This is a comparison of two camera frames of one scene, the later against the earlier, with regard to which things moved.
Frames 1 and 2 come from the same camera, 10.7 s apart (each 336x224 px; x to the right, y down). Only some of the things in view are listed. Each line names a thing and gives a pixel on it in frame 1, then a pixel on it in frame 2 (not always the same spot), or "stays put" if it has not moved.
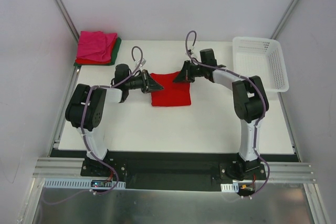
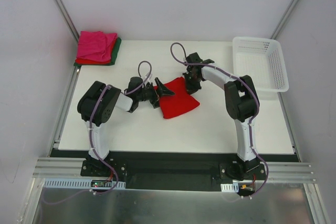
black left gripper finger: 151,85 to 161,89
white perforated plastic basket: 252,56 stays put
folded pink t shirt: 95,45 stays put
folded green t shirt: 117,46 stays put
